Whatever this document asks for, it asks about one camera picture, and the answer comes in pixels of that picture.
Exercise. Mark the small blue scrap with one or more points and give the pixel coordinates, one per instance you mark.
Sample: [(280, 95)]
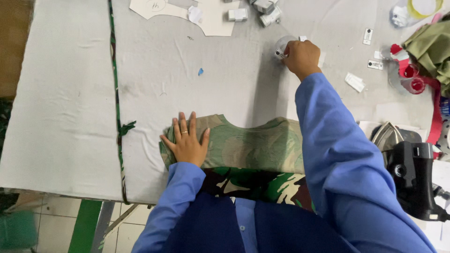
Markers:
[(200, 72)]

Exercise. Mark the blue patterned fabric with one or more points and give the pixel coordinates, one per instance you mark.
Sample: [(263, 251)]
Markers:
[(445, 123)]

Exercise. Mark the camouflage fabric strip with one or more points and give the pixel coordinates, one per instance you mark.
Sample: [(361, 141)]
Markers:
[(117, 116)]

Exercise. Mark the white tag with black print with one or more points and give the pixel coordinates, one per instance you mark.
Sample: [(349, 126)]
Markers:
[(375, 64), (367, 36)]

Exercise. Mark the white label bundle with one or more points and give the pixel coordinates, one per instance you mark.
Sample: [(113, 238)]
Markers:
[(270, 17), (238, 15), (264, 5)]

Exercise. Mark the green plastic object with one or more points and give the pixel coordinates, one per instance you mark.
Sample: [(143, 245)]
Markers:
[(17, 230)]

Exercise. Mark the green table leg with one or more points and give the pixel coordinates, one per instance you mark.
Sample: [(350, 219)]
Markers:
[(84, 225)]

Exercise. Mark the red ribbon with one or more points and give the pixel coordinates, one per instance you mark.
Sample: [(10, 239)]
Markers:
[(437, 116)]

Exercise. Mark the red thread spool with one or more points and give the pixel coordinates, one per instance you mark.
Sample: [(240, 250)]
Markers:
[(409, 71), (417, 85)]

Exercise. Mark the black steam iron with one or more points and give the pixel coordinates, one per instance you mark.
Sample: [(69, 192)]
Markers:
[(411, 172)]

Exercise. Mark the white cloth sheet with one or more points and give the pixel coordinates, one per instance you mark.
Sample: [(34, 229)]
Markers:
[(63, 105)]

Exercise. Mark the grey metal table leg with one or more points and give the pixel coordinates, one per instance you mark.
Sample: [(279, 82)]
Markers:
[(102, 225)]

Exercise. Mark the small white label piece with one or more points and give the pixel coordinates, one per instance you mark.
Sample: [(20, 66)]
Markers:
[(279, 54)]

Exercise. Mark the dark camouflage fabric piece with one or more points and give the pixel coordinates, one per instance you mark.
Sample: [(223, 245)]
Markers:
[(253, 186)]

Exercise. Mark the person's torso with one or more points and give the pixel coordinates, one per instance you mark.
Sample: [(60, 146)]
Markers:
[(218, 228)]

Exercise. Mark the clear plastic bag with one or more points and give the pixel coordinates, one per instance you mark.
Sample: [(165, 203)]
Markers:
[(399, 15)]

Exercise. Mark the white paper slip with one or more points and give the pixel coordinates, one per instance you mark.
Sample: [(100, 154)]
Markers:
[(322, 59)]

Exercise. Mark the crumpled white paper scrap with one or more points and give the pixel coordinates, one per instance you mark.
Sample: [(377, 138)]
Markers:
[(195, 14)]

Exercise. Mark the olive green fabric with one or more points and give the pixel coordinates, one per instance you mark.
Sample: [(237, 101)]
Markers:
[(429, 49)]

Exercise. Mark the person's right fingers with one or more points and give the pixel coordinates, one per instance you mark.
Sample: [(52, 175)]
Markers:
[(290, 52)]

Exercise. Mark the clear plastic container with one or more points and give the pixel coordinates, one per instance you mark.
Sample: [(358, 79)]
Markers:
[(283, 43)]

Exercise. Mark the faded camouflage fabric piece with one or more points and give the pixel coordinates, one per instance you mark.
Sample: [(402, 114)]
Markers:
[(253, 147)]

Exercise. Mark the brown cardboard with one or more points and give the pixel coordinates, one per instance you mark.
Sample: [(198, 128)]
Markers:
[(14, 42)]

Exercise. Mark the cream paper pattern piece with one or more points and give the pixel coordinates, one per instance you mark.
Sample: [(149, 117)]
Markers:
[(218, 21)]

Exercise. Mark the person's left hand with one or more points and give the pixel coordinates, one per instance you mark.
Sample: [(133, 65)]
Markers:
[(188, 147)]

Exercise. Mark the flat white label stack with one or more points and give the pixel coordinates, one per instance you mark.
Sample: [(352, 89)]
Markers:
[(355, 82)]

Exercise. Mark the person's right hand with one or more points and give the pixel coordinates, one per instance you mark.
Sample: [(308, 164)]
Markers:
[(304, 58)]

